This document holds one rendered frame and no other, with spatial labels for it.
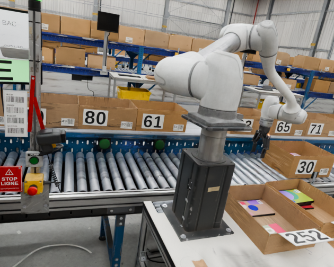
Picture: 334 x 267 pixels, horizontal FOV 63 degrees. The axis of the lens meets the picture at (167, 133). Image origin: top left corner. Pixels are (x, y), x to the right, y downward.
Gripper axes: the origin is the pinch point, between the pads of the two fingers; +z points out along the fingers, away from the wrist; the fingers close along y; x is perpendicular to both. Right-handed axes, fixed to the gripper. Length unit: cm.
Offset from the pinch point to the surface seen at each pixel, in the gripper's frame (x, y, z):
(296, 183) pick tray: -0.4, 39.8, 3.1
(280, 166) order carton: 11.7, 12.6, 5.2
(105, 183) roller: -111, 20, 11
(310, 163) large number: 28.3, 21.4, -1.0
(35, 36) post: -144, 30, -60
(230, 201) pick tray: -55, 54, 3
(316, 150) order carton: 50, 4, -4
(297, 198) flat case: -10, 52, 6
